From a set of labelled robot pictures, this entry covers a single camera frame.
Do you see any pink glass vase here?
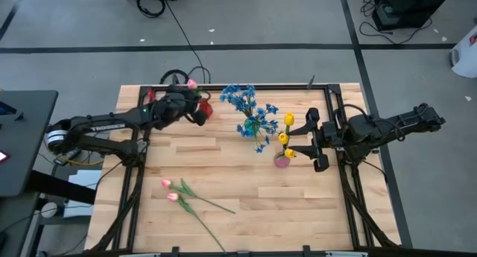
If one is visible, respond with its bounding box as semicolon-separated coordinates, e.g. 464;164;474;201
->
273;150;292;170

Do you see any black looped rig cable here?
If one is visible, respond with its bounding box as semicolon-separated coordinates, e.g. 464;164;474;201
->
159;66;212;85

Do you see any yellow cable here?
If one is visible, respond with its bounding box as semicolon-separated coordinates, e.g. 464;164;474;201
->
55;152;104;167

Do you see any black equipment case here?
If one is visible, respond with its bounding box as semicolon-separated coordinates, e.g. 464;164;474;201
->
372;0;456;32

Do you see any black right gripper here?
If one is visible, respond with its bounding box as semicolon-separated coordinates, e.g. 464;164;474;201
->
288;107;350;174

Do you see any white board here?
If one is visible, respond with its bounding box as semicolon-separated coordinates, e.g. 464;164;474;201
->
63;169;102;218

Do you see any white plastic bin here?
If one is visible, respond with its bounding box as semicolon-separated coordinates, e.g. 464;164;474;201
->
449;25;477;79

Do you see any teal glass vase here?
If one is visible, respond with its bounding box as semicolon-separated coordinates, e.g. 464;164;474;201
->
243;117;262;138

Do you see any black aluminium rig frame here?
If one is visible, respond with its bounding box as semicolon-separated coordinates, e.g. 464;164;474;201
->
87;74;402;257

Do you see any red glass vase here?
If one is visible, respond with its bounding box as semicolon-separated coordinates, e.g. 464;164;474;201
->
196;98;215;120

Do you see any black side desk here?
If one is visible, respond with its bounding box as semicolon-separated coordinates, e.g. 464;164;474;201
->
0;89;60;197

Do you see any coiled black floor cable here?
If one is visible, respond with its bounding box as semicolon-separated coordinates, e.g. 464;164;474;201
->
135;0;167;19

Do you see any long black floor cable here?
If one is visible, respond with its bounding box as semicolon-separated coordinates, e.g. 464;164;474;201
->
165;1;206;83

